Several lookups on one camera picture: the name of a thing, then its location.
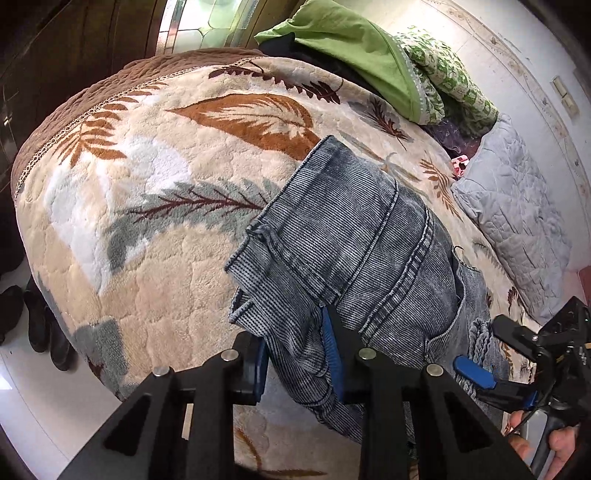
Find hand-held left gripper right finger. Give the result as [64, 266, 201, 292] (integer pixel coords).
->
[321, 305, 536, 480]

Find stained glass window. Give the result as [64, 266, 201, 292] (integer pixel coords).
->
[154, 0, 305, 47]

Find person's right hand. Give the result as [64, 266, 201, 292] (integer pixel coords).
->
[505, 408, 585, 480]

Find grey washed denim pants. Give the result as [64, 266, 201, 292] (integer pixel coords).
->
[225, 135, 515, 446]

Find leaf print fleece blanket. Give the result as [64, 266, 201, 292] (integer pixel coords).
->
[10, 48, 546, 480]

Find grey quilted pillow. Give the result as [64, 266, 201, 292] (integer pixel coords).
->
[450, 113, 575, 324]

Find purple cloth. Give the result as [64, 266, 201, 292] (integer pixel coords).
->
[425, 117, 483, 160]

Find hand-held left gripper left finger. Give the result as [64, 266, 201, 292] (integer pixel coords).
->
[58, 332, 269, 480]

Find dark shoe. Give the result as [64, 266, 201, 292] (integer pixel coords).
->
[0, 285, 25, 346]

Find black boot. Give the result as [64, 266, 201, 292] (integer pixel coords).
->
[24, 277, 52, 354]
[44, 305, 78, 371]

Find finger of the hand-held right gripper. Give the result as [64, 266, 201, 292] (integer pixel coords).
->
[454, 354, 539, 415]
[490, 315, 549, 366]

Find green patterned folded quilt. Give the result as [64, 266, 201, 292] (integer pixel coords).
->
[254, 0, 428, 124]

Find dark cloth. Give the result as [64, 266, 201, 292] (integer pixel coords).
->
[259, 34, 384, 99]

